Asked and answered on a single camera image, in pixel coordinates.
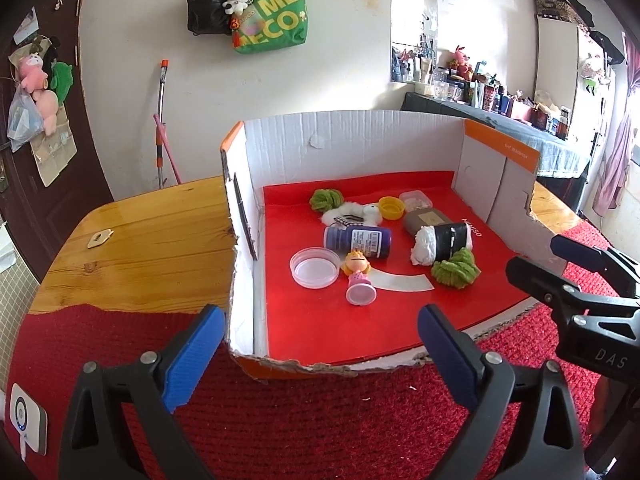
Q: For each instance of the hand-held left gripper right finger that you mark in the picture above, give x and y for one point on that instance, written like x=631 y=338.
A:
x=447 y=355

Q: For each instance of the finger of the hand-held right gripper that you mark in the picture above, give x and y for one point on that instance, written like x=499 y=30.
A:
x=577 y=251
x=540 y=280

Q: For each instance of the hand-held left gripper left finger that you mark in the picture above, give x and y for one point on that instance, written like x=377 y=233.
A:
x=192 y=355

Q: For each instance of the green yarn pompom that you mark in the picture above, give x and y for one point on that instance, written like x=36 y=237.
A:
x=325 y=200
x=457 y=270

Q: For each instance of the black white sushi plush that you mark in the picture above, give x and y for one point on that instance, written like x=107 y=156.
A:
x=450 y=240

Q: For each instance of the pink doll figurine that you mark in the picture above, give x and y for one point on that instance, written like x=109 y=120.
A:
x=357 y=265

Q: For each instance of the taupe square case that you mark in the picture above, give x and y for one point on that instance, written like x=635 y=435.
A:
x=425 y=220

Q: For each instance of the blue plastic jar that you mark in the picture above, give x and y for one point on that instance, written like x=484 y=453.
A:
x=357 y=242

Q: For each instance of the small clear plastic box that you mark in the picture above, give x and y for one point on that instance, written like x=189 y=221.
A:
x=415 y=200

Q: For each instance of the clear round lid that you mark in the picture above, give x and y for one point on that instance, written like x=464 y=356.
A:
x=315 y=267

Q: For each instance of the yellow bottle cap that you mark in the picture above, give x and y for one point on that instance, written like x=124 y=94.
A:
x=391 y=207

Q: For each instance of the orange cardboard box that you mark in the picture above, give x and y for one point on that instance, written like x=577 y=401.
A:
x=375 y=145

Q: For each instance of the pink curtain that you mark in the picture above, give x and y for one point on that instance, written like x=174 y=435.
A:
x=617 y=160

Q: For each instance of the dark cloth side table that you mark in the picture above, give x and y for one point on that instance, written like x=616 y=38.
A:
x=550 y=150

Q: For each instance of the red paper liner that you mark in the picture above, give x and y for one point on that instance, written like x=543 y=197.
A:
x=320 y=330

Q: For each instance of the red knitted mat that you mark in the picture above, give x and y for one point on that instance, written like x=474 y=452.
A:
x=325 y=435

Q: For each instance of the shelf of bottles and items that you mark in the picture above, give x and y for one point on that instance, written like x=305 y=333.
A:
x=495 y=95

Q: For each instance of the white charging pad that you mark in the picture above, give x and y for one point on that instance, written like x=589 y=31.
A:
x=27 y=420

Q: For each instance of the white hanging plush toy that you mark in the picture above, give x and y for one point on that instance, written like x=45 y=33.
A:
x=592 y=72

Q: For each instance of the white wardrobe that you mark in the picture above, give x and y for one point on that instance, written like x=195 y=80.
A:
x=555 y=60

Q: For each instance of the pink rabbit plush toy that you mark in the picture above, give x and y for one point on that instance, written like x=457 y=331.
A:
x=460 y=60

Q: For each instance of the brown door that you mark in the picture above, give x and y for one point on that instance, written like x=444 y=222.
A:
x=85 y=150

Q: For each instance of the beige hanging organizer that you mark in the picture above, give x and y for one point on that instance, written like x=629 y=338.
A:
x=55 y=157

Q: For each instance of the leopard print storage box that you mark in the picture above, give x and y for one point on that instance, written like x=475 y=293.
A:
x=557 y=7

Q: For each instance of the peach plush toy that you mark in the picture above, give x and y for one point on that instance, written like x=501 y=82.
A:
x=47 y=107

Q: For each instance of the clear plastic bag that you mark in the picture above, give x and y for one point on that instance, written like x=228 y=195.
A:
x=22 y=122

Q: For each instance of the green plush toy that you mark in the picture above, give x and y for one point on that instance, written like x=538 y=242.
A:
x=62 y=82

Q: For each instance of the black plush toy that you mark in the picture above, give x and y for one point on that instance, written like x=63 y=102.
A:
x=50 y=57

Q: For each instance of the green tote bag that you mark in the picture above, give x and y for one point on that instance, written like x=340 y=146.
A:
x=280 y=20

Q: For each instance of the panda plush charm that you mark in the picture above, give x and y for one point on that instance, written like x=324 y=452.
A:
x=237 y=0

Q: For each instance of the wall mirror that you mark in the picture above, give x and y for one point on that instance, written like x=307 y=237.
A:
x=412 y=10

